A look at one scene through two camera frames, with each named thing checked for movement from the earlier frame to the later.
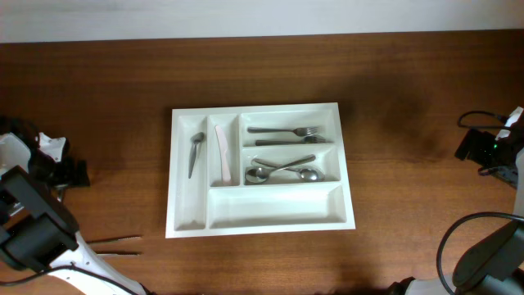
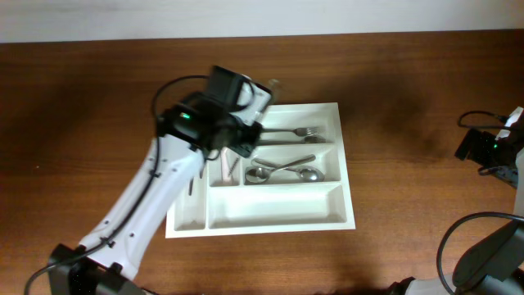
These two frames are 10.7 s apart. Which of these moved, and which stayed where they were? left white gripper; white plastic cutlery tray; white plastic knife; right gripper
Moved: left white gripper
Stayed: right gripper; white plastic knife; white plastic cutlery tray
